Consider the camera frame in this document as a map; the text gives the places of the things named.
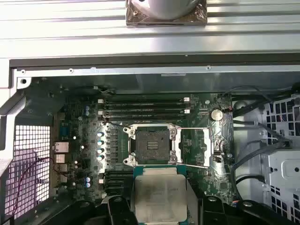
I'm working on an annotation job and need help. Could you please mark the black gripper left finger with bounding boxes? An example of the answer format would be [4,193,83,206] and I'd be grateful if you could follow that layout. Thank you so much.
[41,195,132,225]

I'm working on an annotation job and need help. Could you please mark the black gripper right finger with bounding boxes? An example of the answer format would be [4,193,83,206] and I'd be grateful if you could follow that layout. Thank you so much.
[187,180,293,225]

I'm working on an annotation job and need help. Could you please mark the silver CPU green edge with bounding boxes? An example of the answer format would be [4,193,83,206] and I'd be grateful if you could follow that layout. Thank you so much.
[132,165,188,225]

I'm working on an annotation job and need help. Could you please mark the metal socket cover frame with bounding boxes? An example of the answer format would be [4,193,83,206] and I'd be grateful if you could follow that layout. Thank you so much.
[175,127,216,169]

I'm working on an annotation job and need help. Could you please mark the RAM slot white clips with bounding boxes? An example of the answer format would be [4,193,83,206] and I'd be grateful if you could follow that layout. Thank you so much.
[97,109,191,118]
[98,178,134,186]
[97,97,191,105]

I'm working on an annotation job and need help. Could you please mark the CPU socket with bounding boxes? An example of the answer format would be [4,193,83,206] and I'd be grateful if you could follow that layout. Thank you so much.
[123,123,178,166]

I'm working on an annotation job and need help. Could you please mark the green motherboard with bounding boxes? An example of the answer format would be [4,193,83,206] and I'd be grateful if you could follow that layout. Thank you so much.
[52,92,235,225]

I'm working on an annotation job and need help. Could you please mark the silver perforated drive cage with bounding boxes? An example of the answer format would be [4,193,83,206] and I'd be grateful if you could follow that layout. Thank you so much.
[234,93,300,225]

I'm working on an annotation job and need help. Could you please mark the silver network port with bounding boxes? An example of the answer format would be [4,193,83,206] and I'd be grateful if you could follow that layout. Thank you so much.
[52,141,70,152]

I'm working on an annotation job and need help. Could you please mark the round silver coin battery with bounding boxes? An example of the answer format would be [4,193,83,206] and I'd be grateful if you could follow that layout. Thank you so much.
[210,107,223,121]

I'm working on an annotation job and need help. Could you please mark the black silver PC case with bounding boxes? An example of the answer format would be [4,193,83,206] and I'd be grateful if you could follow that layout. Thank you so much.
[0,55,300,225]

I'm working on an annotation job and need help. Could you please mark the thin red wire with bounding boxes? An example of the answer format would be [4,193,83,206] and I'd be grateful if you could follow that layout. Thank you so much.
[11,150,68,211]

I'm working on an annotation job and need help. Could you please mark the black disk cable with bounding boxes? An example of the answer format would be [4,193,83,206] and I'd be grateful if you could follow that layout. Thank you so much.
[232,100,293,150]

